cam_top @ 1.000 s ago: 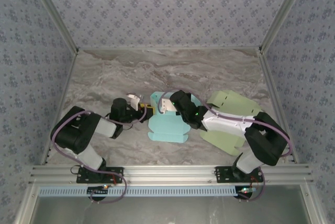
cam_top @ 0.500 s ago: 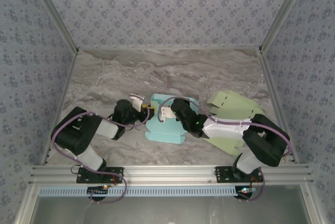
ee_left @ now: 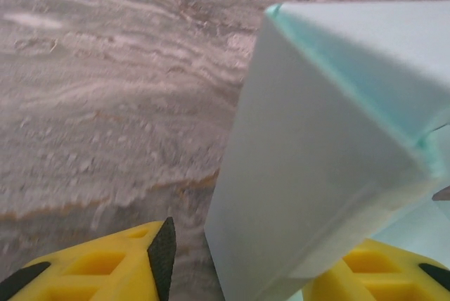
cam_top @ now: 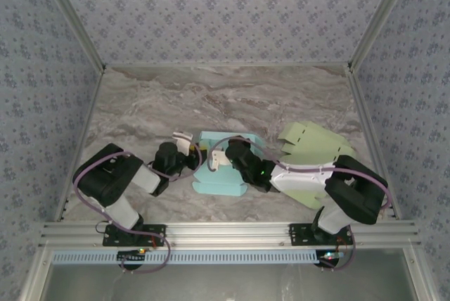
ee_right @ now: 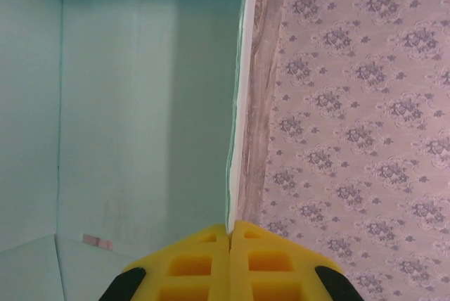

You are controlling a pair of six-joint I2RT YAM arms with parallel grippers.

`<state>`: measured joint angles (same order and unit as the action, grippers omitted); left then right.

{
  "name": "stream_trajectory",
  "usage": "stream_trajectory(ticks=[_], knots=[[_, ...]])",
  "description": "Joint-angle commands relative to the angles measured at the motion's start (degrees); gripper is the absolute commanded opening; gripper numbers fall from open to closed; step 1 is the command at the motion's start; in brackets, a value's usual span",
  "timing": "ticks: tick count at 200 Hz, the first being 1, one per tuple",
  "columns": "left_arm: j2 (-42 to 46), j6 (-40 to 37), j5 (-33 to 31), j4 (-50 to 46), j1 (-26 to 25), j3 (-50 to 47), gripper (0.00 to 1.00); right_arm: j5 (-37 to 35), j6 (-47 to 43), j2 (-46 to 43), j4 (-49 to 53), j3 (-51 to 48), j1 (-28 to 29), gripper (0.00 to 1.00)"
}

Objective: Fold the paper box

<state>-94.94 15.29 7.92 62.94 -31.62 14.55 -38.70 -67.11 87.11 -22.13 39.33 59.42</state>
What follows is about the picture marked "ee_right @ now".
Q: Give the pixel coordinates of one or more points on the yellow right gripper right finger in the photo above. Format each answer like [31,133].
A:
[270,266]

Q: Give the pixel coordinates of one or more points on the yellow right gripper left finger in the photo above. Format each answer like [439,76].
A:
[190,266]

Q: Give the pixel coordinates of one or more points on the light blue paper box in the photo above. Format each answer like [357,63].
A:
[140,104]

